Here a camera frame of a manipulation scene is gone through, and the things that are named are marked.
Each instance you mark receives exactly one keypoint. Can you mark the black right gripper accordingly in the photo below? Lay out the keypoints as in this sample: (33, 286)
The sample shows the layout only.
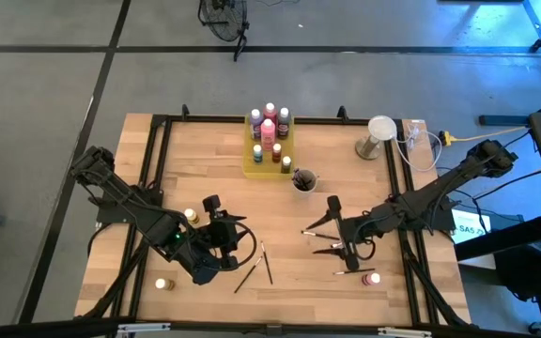
(352, 235)

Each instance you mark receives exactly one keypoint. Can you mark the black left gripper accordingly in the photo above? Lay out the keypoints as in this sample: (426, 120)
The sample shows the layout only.
(209, 249)

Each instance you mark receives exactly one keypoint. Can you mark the black brush dark fluffy head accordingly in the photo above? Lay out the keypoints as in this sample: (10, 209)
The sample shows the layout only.
(304, 178)

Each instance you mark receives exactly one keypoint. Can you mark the small light blue paint bottle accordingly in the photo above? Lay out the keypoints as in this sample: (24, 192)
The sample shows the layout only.
(257, 155)

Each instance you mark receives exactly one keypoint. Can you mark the small green paint bottle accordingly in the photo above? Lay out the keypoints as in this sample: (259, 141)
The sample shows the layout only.
(286, 166)

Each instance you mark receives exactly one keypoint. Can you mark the small red striped paint bottle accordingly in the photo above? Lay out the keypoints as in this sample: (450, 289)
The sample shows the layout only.
(369, 280)
(276, 155)

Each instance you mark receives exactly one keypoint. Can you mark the large pink paint bottle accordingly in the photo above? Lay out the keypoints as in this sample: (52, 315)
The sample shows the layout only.
(267, 138)

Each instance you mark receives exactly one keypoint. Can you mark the large purple paint bottle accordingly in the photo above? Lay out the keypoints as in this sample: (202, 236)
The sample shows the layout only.
(255, 129)

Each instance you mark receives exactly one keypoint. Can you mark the large black paint bottle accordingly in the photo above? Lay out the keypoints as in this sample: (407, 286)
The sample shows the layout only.
(283, 129)

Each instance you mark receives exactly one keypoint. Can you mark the large red paint bottle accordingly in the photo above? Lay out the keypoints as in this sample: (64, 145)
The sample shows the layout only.
(270, 112)

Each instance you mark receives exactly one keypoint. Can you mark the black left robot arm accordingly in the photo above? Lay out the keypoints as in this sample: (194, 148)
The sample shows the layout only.
(125, 202)

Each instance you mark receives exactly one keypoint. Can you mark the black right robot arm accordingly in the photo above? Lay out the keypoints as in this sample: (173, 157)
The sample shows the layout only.
(444, 188)

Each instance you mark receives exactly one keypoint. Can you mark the small yellow striped paint bottle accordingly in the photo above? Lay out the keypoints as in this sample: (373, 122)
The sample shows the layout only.
(190, 214)
(161, 283)

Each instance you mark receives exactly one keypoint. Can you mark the long black paintbrush white print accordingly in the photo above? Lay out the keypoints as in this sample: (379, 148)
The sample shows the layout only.
(248, 275)

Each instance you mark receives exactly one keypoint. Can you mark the white ribbed paper cup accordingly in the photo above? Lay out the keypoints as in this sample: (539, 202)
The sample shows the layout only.
(304, 191)

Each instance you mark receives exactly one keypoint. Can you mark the yellow plastic bin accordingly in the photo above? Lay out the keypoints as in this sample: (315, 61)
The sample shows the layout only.
(266, 170)

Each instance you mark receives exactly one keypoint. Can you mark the white mushroom table lamp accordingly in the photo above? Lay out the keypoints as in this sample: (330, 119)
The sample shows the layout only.
(382, 127)

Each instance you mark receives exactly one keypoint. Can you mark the black office chair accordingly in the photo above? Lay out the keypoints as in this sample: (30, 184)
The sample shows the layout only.
(529, 272)

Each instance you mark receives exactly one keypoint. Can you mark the black floor fan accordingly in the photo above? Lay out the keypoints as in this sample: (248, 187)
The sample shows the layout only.
(223, 19)

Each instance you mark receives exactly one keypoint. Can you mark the black frame hook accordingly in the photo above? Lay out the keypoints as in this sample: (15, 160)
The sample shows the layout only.
(342, 112)
(185, 112)

